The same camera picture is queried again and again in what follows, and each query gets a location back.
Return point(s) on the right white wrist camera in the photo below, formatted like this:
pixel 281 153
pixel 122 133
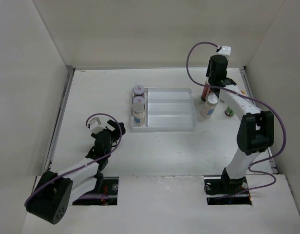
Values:
pixel 224 51

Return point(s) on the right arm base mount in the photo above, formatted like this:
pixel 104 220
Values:
pixel 220 191

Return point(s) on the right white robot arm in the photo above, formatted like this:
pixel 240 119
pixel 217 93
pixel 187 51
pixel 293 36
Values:
pixel 255 133

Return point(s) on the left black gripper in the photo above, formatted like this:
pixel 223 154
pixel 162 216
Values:
pixel 117 127

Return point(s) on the tall clear red-label bottle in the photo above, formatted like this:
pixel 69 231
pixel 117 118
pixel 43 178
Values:
pixel 206 91

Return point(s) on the sauce jar grey lid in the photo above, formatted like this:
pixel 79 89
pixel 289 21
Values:
pixel 138 91
pixel 138 99

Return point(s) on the green red chili sauce bottle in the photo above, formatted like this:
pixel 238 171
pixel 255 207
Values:
pixel 229 112

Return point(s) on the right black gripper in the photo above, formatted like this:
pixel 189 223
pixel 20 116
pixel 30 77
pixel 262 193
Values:
pixel 208 69

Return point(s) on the white bead jar grey lid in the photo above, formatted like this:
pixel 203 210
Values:
pixel 138 111

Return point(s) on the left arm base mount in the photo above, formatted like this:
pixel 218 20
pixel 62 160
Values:
pixel 104 193

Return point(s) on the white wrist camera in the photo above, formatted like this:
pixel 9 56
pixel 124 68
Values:
pixel 224 51
pixel 95 125

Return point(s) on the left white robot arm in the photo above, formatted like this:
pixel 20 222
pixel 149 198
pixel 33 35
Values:
pixel 82 184

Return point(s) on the white compartment tray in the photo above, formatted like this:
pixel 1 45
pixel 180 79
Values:
pixel 166 110

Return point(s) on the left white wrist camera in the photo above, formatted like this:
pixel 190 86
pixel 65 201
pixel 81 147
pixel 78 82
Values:
pixel 95 125

